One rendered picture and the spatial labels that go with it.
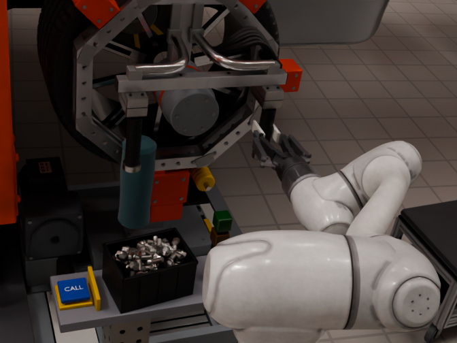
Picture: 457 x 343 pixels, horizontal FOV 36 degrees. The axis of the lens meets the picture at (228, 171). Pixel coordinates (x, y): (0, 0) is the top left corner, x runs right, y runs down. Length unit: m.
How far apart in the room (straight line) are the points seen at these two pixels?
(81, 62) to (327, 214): 0.72
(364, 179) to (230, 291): 0.63
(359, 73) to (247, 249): 3.30
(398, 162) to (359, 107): 2.32
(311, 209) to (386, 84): 2.69
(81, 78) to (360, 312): 1.08
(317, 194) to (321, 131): 2.01
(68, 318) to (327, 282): 0.95
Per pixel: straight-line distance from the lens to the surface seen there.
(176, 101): 1.75
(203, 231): 2.39
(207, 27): 1.96
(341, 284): 0.95
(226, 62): 1.70
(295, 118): 3.58
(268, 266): 0.93
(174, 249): 1.79
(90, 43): 1.78
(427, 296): 0.96
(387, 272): 0.95
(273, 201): 2.96
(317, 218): 1.49
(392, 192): 1.37
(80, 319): 1.77
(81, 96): 1.84
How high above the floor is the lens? 1.74
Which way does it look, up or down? 34 degrees down
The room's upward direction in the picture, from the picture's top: 9 degrees clockwise
